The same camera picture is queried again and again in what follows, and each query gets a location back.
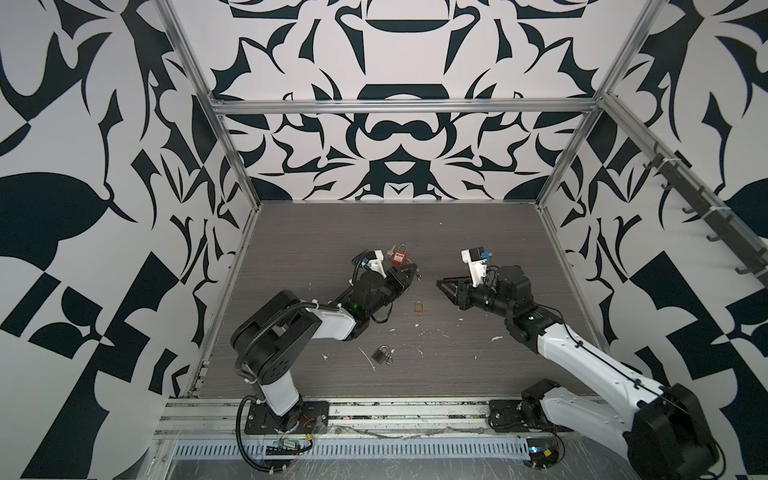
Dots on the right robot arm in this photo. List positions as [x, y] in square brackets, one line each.
[660, 430]

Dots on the white slotted cable duct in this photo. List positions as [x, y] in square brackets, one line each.
[374, 448]

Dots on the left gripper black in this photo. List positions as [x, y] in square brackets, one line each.
[396, 279]

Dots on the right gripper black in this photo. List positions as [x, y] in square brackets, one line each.
[464, 290]

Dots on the red padlock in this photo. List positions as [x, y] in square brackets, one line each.
[398, 254]

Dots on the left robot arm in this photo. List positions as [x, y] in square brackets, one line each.
[271, 340]

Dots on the right green circuit board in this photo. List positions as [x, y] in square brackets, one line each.
[542, 455]

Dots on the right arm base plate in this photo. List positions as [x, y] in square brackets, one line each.
[510, 416]

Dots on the left green circuit board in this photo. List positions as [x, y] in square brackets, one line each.
[286, 447]

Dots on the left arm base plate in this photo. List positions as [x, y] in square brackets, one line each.
[261, 420]

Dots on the aluminium mounting rail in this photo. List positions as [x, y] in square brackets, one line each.
[214, 418]

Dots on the green circuit board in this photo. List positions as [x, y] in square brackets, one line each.
[542, 455]
[286, 447]

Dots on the black padlock with keys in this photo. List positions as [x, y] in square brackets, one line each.
[383, 355]

